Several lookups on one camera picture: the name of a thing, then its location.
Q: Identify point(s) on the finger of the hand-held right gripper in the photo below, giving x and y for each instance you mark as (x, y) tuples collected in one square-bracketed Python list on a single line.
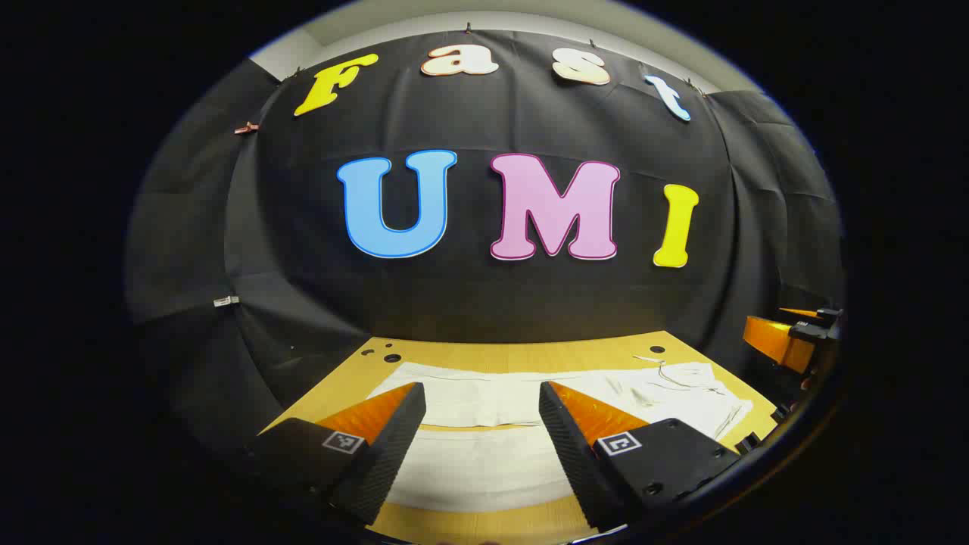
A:
[(821, 322), (772, 341)]

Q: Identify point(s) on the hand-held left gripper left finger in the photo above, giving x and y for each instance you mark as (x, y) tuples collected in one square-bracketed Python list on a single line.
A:
[(394, 439)]

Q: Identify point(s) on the white jeans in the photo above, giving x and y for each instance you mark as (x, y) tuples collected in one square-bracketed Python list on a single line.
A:
[(484, 397)]

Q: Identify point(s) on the copper backdrop clip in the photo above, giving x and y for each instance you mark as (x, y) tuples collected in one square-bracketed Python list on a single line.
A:
[(246, 127)]

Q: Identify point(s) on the white backdrop clip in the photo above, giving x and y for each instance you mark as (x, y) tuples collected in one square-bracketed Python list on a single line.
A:
[(225, 300)]

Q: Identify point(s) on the black table clamp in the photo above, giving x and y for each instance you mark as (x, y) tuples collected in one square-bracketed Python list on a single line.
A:
[(748, 443)]

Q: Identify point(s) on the black backdrop cloth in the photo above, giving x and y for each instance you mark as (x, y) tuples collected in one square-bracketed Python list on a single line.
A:
[(469, 303)]

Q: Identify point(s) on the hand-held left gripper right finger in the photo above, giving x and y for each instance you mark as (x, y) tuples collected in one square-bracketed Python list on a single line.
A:
[(568, 443)]

